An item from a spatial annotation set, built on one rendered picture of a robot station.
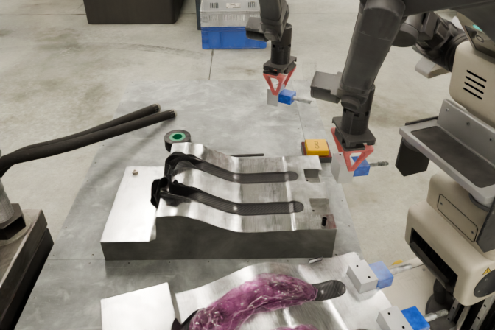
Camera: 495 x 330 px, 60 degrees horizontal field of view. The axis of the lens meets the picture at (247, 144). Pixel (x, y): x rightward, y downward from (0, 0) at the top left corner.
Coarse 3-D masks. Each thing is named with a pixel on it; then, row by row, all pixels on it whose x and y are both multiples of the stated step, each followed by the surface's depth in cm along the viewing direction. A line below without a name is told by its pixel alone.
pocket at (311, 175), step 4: (304, 172) 107; (308, 172) 107; (312, 172) 107; (316, 172) 107; (320, 172) 107; (308, 176) 108; (312, 176) 108; (316, 176) 108; (320, 176) 106; (308, 180) 107; (312, 180) 107; (316, 180) 107; (320, 180) 105
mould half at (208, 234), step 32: (224, 160) 108; (256, 160) 110; (288, 160) 109; (128, 192) 104; (224, 192) 98; (256, 192) 100; (288, 192) 100; (320, 192) 99; (128, 224) 95; (160, 224) 88; (192, 224) 88; (224, 224) 90; (256, 224) 92; (288, 224) 91; (320, 224) 91; (128, 256) 94; (160, 256) 94; (192, 256) 94; (224, 256) 94; (256, 256) 94; (288, 256) 94
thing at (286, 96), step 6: (276, 84) 131; (270, 90) 128; (282, 90) 130; (288, 90) 130; (270, 96) 130; (276, 96) 128; (282, 96) 128; (288, 96) 127; (294, 96) 128; (270, 102) 131; (276, 102) 130; (282, 102) 129; (288, 102) 128; (306, 102) 127
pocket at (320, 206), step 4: (312, 200) 98; (316, 200) 98; (320, 200) 98; (324, 200) 98; (328, 200) 98; (312, 204) 99; (316, 204) 99; (320, 204) 99; (324, 204) 99; (328, 204) 98; (312, 208) 99; (316, 208) 99; (320, 208) 99; (324, 208) 99; (328, 208) 97; (312, 212) 98; (316, 212) 98; (320, 212) 98; (324, 212) 98; (328, 212) 96
